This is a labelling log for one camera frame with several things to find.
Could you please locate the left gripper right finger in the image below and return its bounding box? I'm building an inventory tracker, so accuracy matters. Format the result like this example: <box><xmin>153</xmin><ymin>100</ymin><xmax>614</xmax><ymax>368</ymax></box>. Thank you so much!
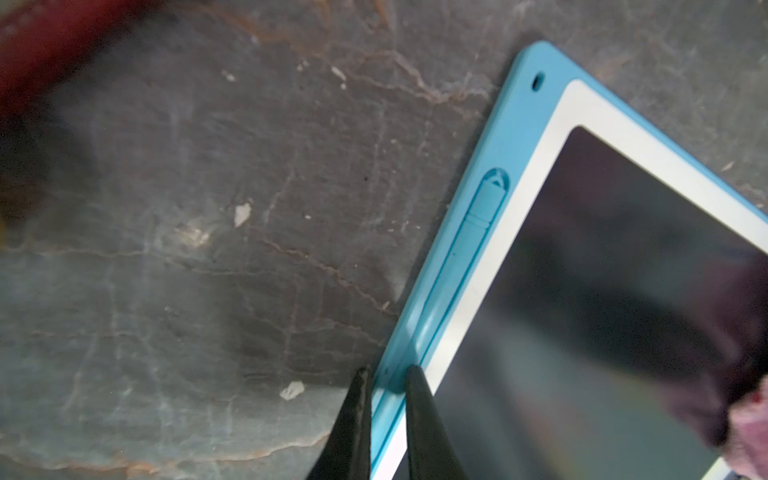
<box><xmin>405</xmin><ymin>365</ymin><xmax>467</xmax><ymax>480</ymax></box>

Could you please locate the blue stylus pen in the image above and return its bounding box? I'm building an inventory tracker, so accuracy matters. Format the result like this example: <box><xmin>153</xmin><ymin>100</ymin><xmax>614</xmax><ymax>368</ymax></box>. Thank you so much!
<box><xmin>412</xmin><ymin>169</ymin><xmax>509</xmax><ymax>364</ymax></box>

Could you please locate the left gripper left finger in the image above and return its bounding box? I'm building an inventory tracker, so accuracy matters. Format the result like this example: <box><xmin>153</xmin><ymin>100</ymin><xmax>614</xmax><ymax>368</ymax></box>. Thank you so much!
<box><xmin>306</xmin><ymin>367</ymin><xmax>373</xmax><ymax>480</ymax></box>

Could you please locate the pink cleaning cloth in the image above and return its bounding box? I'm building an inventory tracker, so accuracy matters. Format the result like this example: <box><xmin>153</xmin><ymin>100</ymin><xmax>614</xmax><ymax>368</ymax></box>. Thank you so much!
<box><xmin>722</xmin><ymin>376</ymin><xmax>767</xmax><ymax>479</ymax></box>

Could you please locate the blue framed drawing tablet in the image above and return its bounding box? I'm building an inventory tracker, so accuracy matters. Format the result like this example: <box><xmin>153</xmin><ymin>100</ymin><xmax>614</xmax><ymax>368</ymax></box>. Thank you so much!
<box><xmin>372</xmin><ymin>41</ymin><xmax>767</xmax><ymax>479</ymax></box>

